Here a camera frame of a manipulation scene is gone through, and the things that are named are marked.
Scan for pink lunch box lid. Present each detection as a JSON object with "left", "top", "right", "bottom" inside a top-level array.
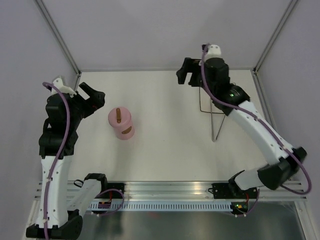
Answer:
[{"left": 108, "top": 106, "right": 132, "bottom": 127}]

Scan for pink cylindrical lunch box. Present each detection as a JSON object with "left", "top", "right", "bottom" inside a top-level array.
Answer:
[{"left": 108, "top": 106, "right": 135, "bottom": 140}]

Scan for metal tongs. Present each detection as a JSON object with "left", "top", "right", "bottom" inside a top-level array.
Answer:
[{"left": 210, "top": 102, "right": 226, "bottom": 143}]

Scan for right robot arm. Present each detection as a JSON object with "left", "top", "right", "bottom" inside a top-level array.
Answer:
[{"left": 176, "top": 57, "right": 311, "bottom": 198}]

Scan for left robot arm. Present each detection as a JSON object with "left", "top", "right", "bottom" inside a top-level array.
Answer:
[{"left": 25, "top": 80, "right": 109, "bottom": 240}]

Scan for white square plate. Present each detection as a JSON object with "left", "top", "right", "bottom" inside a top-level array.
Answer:
[{"left": 199, "top": 87, "right": 224, "bottom": 114}]

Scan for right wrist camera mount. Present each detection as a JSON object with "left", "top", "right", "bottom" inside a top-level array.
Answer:
[{"left": 201, "top": 43, "right": 222, "bottom": 62}]

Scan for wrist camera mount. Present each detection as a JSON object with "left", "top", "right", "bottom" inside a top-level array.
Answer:
[
  {"left": 201, "top": 43, "right": 222, "bottom": 62},
  {"left": 52, "top": 75, "right": 77, "bottom": 98}
]

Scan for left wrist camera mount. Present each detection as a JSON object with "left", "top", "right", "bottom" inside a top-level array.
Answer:
[{"left": 52, "top": 75, "right": 77, "bottom": 98}]

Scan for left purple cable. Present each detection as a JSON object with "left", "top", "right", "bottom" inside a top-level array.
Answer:
[{"left": 42, "top": 81, "right": 72, "bottom": 238}]

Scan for right frame post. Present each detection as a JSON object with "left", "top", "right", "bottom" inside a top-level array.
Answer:
[{"left": 252, "top": 0, "right": 300, "bottom": 74}]

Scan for frame post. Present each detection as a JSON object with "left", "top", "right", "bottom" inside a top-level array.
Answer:
[
  {"left": 33, "top": 0, "right": 81, "bottom": 76},
  {"left": 252, "top": 0, "right": 300, "bottom": 74}
]

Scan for left frame post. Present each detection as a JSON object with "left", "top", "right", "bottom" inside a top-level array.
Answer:
[{"left": 33, "top": 0, "right": 81, "bottom": 76}]

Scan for white cable duct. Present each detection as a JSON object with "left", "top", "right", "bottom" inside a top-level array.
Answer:
[{"left": 83, "top": 201, "right": 232, "bottom": 212}]

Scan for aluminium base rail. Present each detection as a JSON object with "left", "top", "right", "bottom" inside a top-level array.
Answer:
[{"left": 33, "top": 180, "right": 308, "bottom": 201}]

